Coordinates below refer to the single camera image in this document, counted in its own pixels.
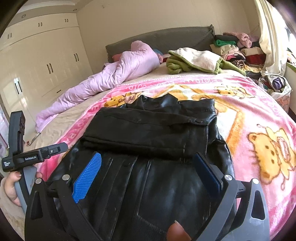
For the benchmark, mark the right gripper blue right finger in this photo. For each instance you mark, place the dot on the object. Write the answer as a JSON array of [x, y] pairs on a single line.
[[241, 212]]

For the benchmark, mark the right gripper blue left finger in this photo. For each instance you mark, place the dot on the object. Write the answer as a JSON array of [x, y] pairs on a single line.
[[53, 213]]

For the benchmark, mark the black leather jacket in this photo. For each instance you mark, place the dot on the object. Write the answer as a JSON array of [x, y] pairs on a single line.
[[147, 180]]

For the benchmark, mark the bag of clothes by window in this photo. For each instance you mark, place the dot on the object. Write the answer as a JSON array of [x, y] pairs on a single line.
[[278, 88]]

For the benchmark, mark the pile of folded clothes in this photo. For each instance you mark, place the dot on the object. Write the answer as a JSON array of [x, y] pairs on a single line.
[[241, 50]]

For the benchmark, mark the left hand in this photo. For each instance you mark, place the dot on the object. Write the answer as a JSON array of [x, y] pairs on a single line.
[[9, 187]]

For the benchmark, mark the right hand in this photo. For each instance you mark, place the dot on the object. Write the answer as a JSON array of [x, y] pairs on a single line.
[[177, 233]]

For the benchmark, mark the pink cartoon fleece blanket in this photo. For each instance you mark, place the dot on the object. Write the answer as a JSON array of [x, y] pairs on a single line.
[[261, 139]]

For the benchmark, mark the lilac puffy duvet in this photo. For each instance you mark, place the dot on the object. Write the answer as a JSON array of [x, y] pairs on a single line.
[[140, 60]]

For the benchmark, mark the green and cream blanket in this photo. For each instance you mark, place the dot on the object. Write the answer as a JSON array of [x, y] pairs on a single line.
[[188, 59]]

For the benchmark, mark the cream curtain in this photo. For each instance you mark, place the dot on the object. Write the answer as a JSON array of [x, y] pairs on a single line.
[[273, 38]]

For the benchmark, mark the grey upholstered headboard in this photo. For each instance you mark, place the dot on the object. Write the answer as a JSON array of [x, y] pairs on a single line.
[[199, 38]]

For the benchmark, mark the cream wardrobe with black handles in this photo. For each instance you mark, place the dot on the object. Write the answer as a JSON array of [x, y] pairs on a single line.
[[41, 58]]

